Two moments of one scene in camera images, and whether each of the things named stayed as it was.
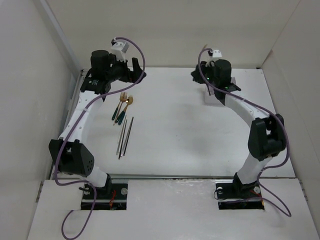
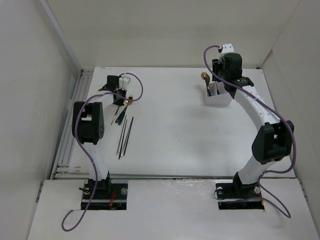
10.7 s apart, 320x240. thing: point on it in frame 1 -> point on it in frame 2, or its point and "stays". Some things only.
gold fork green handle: x=129 y=102 stays
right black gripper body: x=207 y=71 -> x=217 y=68
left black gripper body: x=119 y=70 -> x=121 y=92
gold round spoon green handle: x=129 y=101 stays
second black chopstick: x=123 y=139 stays
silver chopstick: x=121 y=135 stays
